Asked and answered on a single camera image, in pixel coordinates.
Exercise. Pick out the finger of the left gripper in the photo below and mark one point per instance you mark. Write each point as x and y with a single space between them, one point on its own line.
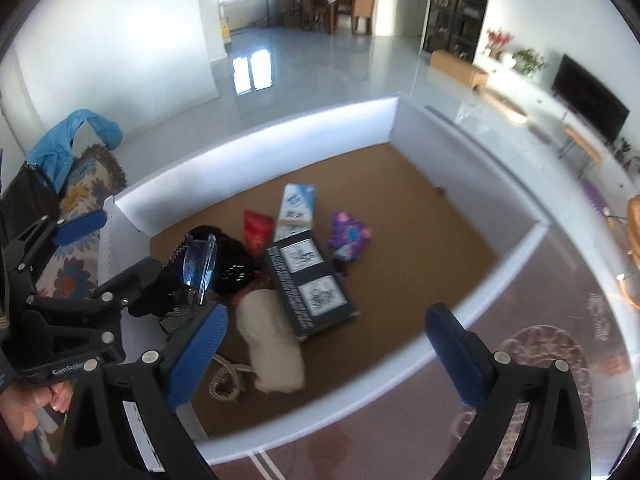
32 250
125 279

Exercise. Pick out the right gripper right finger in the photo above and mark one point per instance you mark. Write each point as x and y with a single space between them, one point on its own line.
553 441

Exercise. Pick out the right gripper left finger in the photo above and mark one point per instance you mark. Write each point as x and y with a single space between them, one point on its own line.
98 440

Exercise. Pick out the black instruction box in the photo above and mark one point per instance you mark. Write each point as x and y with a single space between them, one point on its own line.
313 297

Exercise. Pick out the person left hand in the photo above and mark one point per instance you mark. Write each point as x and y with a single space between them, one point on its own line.
19 403

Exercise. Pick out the floral patterned cushion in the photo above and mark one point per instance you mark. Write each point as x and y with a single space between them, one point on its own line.
73 271

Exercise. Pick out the black handbag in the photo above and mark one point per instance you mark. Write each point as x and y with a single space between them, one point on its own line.
29 197

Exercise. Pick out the blue cloth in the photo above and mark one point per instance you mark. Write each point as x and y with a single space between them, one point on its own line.
53 153

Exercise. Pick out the black knit hat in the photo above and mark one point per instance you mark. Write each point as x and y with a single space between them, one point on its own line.
235 268

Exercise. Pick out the cream knit glove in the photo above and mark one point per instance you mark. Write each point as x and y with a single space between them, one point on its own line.
275 355

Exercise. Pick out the red snack packet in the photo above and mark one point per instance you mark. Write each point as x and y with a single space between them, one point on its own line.
258 231

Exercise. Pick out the orange lounge chair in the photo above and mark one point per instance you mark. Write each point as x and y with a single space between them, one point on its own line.
626 230

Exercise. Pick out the blue white carton box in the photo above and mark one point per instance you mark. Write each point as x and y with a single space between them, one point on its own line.
296 213

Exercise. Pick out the white storage box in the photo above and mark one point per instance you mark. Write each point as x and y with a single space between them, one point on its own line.
450 224

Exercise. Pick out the purple snack packet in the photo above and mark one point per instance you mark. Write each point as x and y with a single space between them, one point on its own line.
348 236

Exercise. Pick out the wooden bench black legs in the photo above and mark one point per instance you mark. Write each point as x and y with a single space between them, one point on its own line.
574 139

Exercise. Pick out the black flat television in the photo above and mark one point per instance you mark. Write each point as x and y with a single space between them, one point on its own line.
589 99

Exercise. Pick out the white tv console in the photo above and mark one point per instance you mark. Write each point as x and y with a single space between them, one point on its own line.
549 115

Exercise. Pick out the wooden dining table set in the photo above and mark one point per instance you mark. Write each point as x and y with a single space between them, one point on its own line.
312 14

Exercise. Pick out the cardboard box on floor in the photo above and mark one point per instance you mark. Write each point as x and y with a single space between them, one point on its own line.
458 69

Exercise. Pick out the green potted plant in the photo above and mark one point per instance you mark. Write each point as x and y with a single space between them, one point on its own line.
529 63

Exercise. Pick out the red flower vase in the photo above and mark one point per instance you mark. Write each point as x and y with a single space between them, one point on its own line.
497 41

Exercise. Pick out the dark glass display cabinet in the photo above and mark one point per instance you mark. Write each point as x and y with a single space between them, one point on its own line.
454 26

